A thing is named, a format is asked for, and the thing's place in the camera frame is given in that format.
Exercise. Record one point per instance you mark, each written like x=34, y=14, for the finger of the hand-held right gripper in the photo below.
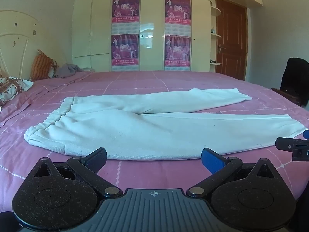
x=284, y=143
x=306, y=134

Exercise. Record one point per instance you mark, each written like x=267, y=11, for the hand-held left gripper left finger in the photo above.
x=97, y=159

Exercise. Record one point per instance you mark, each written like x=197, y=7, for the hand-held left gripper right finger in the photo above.
x=212, y=160

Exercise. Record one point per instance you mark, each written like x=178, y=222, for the white pants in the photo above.
x=144, y=130

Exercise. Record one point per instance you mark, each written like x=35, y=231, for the wooden chair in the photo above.
x=289, y=95

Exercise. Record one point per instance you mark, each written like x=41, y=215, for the black garment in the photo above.
x=295, y=75

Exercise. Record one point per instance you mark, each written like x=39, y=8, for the grey crumpled cloth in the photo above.
x=68, y=69

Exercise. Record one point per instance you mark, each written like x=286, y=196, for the bed with pink checked bedspread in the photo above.
x=154, y=82

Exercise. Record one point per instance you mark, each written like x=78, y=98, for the orange woven bag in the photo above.
x=42, y=65

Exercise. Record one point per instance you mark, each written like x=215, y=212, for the heart patterned pillow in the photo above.
x=9, y=88

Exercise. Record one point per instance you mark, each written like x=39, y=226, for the brown wooden door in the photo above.
x=231, y=38

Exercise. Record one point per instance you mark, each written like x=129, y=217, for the cream corner shelf unit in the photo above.
x=215, y=35

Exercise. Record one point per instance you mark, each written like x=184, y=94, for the cream glossy wardrobe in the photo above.
x=152, y=29

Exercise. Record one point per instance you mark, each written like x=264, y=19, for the cream curved headboard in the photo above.
x=14, y=29

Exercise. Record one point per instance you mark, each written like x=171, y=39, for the purple wall poster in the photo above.
x=177, y=52
x=124, y=50
x=178, y=9
x=125, y=8

